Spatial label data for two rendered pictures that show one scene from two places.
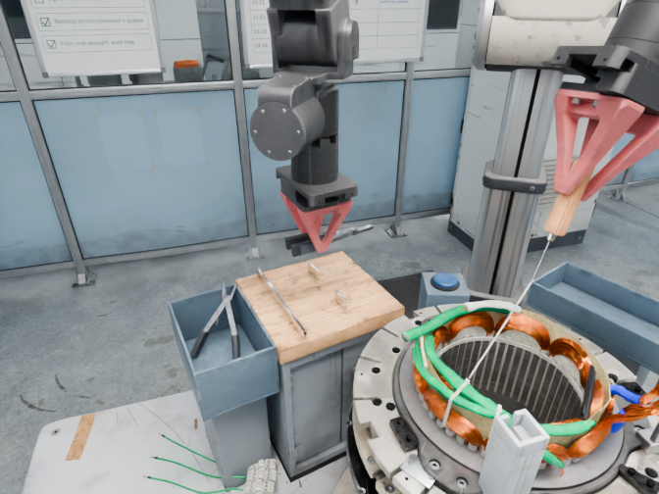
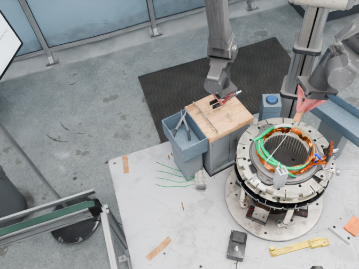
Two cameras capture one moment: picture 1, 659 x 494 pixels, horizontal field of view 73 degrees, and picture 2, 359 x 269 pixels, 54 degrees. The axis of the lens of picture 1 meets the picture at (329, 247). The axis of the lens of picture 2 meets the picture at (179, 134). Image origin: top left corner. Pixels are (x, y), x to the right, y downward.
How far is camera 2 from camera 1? 0.73 m
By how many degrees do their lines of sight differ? 24
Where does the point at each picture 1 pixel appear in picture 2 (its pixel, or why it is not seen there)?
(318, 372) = (221, 142)
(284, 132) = (215, 88)
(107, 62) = not seen: outside the picture
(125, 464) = (146, 173)
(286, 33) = (213, 51)
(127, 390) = (102, 128)
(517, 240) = (307, 73)
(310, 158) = not seen: hidden behind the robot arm
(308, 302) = (216, 117)
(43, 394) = (58, 133)
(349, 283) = (231, 106)
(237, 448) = (192, 167)
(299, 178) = not seen: hidden behind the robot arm
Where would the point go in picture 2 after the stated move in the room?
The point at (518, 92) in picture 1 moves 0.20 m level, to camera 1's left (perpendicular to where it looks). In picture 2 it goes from (309, 14) to (252, 18)
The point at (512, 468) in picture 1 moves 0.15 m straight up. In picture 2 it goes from (279, 179) to (287, 152)
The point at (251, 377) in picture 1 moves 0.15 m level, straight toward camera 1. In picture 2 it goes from (198, 148) to (210, 182)
